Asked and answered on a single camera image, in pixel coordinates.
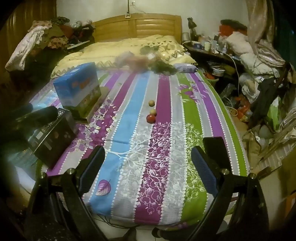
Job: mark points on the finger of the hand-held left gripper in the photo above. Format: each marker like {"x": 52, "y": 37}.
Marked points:
{"x": 37, "y": 117}

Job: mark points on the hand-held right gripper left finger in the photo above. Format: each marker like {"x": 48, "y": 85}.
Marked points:
{"x": 92, "y": 166}

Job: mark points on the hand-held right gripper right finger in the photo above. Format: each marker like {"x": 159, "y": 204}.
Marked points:
{"x": 204, "y": 171}

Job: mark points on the blue cardboard box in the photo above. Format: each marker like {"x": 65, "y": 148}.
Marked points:
{"x": 78, "y": 88}

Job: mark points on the striped floral bedsheet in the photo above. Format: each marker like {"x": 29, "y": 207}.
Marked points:
{"x": 143, "y": 148}

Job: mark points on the beige shiny cloth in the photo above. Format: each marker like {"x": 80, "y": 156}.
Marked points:
{"x": 275, "y": 141}

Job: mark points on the tan longan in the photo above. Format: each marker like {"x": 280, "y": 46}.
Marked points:
{"x": 151, "y": 103}
{"x": 153, "y": 112}

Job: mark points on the pile of clothes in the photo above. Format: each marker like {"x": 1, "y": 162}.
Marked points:
{"x": 46, "y": 37}

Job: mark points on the heap of clothes and bags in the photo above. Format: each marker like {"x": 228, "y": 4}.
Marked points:
{"x": 261, "y": 92}

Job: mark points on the cream quilt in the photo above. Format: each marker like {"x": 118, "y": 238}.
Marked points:
{"x": 108, "y": 49}

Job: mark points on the wooden wardrobe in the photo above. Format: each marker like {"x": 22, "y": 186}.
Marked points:
{"x": 30, "y": 16}

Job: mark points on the purple tissue packet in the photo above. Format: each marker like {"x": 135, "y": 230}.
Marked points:
{"x": 185, "y": 67}

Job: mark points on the green leafy vegetable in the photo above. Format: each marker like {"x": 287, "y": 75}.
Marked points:
{"x": 163, "y": 67}

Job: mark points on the dark nightstand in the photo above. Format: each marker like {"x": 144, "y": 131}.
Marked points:
{"x": 203, "y": 55}

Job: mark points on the white mug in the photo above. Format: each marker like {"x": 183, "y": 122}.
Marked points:
{"x": 207, "y": 46}

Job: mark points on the white bedding bundle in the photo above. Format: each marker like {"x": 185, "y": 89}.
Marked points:
{"x": 239, "y": 46}

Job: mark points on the metal cup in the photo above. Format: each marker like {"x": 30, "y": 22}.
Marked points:
{"x": 185, "y": 37}

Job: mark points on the wooden headboard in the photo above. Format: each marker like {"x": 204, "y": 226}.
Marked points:
{"x": 143, "y": 26}

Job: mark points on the red cloth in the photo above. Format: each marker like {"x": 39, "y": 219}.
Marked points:
{"x": 231, "y": 27}

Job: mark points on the black desk lamp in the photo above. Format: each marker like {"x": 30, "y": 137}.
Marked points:
{"x": 191, "y": 25}

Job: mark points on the pink curtain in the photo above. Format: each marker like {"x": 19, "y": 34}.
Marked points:
{"x": 261, "y": 30}

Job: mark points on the dark window pane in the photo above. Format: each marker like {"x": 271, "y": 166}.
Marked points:
{"x": 285, "y": 25}

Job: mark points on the wall socket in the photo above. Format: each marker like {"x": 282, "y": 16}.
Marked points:
{"x": 128, "y": 15}

